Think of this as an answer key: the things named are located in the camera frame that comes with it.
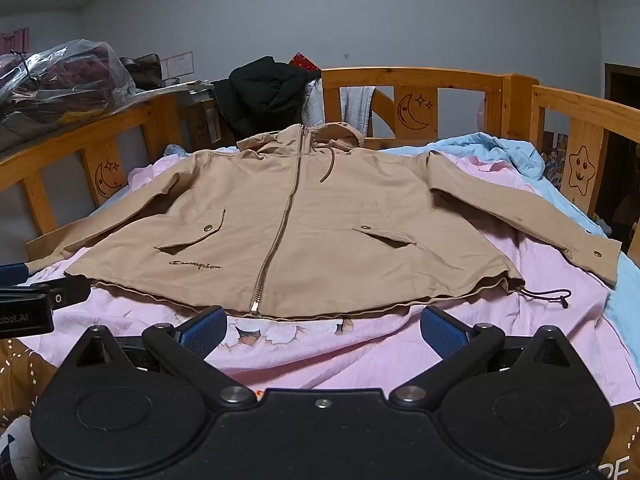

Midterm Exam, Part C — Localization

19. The dark wooden door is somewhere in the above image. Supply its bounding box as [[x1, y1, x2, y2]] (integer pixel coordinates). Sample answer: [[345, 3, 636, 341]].
[[604, 62, 640, 241]]

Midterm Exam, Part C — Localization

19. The light blue bedsheet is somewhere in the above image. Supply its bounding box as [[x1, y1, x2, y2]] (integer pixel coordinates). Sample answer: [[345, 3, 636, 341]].
[[165, 132, 640, 361]]

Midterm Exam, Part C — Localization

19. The colourful poster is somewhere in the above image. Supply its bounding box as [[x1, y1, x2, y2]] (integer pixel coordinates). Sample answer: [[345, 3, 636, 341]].
[[542, 131, 569, 188]]

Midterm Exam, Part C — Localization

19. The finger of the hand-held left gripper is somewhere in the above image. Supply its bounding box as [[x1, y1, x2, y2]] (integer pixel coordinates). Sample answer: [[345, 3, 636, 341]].
[[0, 264, 30, 287], [49, 275, 92, 310]]

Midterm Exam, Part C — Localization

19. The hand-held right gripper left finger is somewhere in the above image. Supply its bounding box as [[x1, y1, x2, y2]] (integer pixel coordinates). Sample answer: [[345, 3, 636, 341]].
[[62, 305, 258, 410]]

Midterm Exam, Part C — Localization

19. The black jacket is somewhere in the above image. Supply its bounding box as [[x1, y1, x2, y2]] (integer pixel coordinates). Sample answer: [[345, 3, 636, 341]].
[[212, 56, 321, 143]]

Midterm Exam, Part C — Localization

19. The pink floral bedsheet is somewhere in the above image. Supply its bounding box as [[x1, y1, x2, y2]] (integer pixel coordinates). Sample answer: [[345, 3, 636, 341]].
[[17, 147, 640, 411]]

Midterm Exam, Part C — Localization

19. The pink curtain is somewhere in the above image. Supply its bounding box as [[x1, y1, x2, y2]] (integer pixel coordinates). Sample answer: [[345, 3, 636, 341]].
[[0, 27, 31, 56]]

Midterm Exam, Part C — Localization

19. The tan hooded jacket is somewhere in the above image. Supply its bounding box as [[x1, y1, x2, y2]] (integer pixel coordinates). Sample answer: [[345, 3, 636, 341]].
[[25, 122, 623, 321]]

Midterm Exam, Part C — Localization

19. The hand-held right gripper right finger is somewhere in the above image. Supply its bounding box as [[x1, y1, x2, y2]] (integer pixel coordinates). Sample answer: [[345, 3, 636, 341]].
[[389, 305, 583, 410]]

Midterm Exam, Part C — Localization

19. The white cloth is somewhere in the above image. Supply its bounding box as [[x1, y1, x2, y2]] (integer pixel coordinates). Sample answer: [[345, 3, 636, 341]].
[[302, 77, 376, 136]]

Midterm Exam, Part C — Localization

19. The white wall notice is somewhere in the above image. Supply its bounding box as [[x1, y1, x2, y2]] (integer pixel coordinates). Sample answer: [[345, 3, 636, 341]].
[[161, 51, 193, 79]]

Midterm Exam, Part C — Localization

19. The brown leather bag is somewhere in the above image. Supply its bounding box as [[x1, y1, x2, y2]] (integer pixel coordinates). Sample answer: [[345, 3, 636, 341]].
[[120, 53, 163, 88]]

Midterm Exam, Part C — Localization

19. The red paper decoration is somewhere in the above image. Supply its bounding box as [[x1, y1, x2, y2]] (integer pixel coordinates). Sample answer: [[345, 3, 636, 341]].
[[289, 52, 320, 72]]

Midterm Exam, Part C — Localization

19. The clear plastic bag of clothes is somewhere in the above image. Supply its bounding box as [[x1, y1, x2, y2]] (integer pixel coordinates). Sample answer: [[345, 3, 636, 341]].
[[0, 38, 137, 153]]

